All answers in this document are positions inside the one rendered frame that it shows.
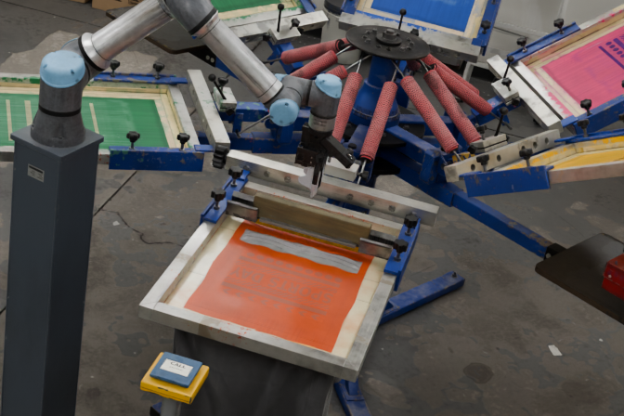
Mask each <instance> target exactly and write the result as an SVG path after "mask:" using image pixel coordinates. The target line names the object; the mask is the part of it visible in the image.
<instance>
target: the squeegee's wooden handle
mask: <svg viewBox="0 0 624 416"><path fill-rule="evenodd" d="M253 207H255V208H258V215H257V218H258V219H260V217H264V218H267V219H271V220H275V221H278V222H281V223H284V224H288V225H291V226H295V227H298V228H303V229H307V230H310V231H314V232H317V233H320V234H323V235H327V236H330V237H334V238H336V239H340V240H343V241H349V242H353V243H356V244H357V245H356V247H359V243H360V238H364V239H369V238H370V234H371V227H372V224H371V223H367V222H363V221H360V220H356V219H354V218H350V217H347V216H343V215H339V214H334V213H331V212H327V211H324V210H320V209H317V208H314V207H310V206H307V205H303V204H301V203H297V202H294V201H287V200H284V199H281V198H278V197H274V196H271V195H267V194H264V193H261V192H257V193H256V194H255V196H254V200H253Z"/></svg>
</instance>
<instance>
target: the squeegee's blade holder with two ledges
mask: <svg viewBox="0 0 624 416"><path fill-rule="evenodd" d="M259 221H260V222H263V223H266V224H269V225H272V226H276V227H279V228H285V229H289V230H291V231H295V232H298V233H302V234H305V235H308V236H311V237H315V238H318V239H322V240H325V241H330V242H334V243H337V244H341V245H343V246H347V247H350V248H354V249H355V248H356V245H357V244H356V243H353V242H349V241H346V240H340V239H336V238H334V237H330V236H327V235H323V234H320V233H317V232H314V231H310V230H307V229H303V228H300V227H295V226H291V225H288V224H284V223H281V222H278V221H275V220H271V219H267V218H264V217H260V220H259Z"/></svg>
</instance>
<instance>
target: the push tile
mask: <svg viewBox="0 0 624 416"><path fill-rule="evenodd" d="M201 367H202V363H201V362H199V361H196V360H193V359H190V358H186V357H181V356H179V355H175V354H172V353H169V352H164V353H163V355H162V356H161V358H160V359H159V361H158V362H157V364H156V365H155V367H154V368H153V370H152V371H151V373H150V374H149V376H150V377H153V378H156V379H159V380H162V381H166V382H168V383H171V384H176V385H180V386H183V387H186V388H189V386H190V385H191V383H192V381H193V380H194V378H195V376H196V375H197V373H198V372H199V370H200V368H201Z"/></svg>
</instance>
